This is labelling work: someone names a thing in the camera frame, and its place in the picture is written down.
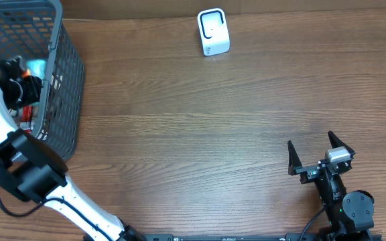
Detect white barcode scanner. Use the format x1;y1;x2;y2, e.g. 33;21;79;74
197;8;231;56

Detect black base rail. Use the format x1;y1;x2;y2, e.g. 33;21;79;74
84;233;383;241

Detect red snack stick packet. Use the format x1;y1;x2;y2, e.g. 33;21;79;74
19;106;39;133

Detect teal orange snack packet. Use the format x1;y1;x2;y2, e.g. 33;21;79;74
26;59;47;80

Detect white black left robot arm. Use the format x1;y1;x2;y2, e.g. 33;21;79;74
0;56;145;241

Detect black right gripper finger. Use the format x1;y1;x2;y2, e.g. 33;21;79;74
328;131;356;155
287;141;303;175

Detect grey plastic mesh basket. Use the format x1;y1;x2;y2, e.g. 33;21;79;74
0;0;84;160

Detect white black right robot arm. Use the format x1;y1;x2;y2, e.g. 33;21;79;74
287;131;382;240

